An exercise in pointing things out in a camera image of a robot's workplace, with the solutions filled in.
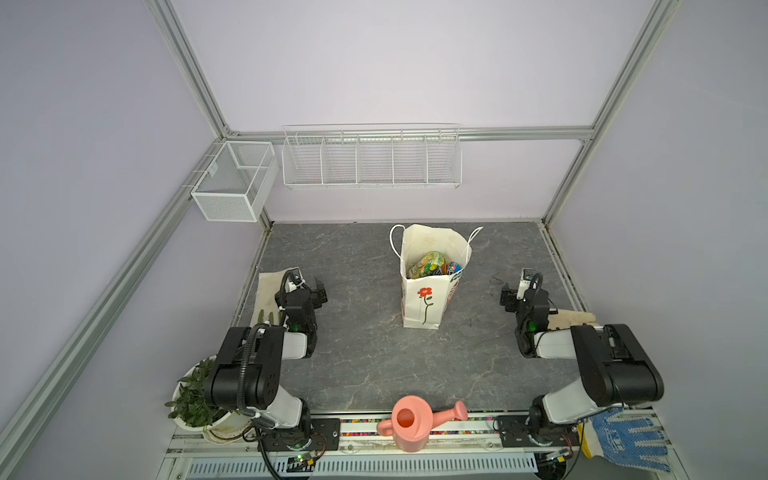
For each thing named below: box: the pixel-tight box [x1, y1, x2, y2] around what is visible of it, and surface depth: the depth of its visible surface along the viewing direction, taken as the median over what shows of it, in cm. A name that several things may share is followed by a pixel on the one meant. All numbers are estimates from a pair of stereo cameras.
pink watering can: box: [377, 395, 468, 452], surface depth 68 cm
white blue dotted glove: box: [584, 408, 671, 473], surface depth 74 cm
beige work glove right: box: [547, 309, 596, 330], surface depth 95 cm
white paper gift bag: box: [389, 224, 484, 329], surface depth 84 cm
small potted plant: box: [164, 355, 252, 445], surface depth 64 cm
